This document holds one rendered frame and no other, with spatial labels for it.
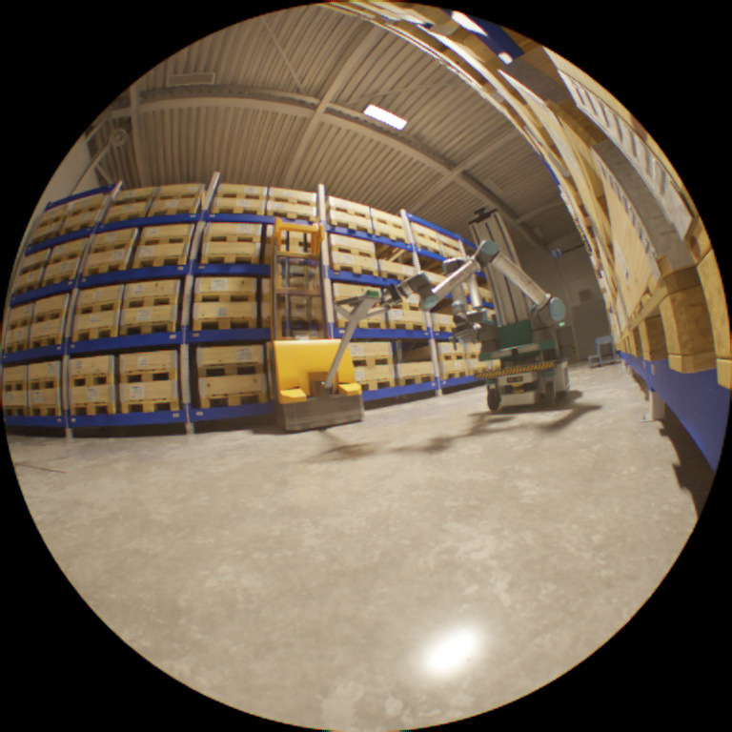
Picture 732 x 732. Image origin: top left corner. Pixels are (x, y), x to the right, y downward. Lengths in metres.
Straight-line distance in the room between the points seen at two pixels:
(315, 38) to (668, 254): 7.45
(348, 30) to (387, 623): 7.83
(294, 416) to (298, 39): 7.89
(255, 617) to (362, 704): 0.21
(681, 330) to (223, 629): 0.71
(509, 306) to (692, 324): 1.94
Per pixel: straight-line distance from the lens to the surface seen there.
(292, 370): 2.28
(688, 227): 0.27
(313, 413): 2.12
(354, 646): 0.38
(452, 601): 0.41
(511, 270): 1.69
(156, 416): 3.06
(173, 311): 3.17
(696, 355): 0.39
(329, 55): 7.65
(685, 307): 0.39
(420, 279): 1.46
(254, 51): 7.81
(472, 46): 0.94
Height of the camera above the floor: 0.33
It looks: 5 degrees up
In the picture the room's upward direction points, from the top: 7 degrees counter-clockwise
